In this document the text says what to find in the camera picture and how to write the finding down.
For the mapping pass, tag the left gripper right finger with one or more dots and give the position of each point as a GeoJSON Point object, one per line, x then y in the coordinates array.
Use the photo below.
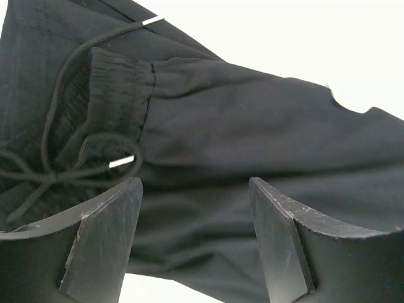
{"type": "Point", "coordinates": [308, 256]}

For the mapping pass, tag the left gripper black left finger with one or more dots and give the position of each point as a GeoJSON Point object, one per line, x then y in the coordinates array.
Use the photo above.
{"type": "Point", "coordinates": [77, 255]}

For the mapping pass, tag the black trousers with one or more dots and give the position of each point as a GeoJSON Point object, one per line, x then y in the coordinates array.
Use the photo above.
{"type": "Point", "coordinates": [94, 93]}

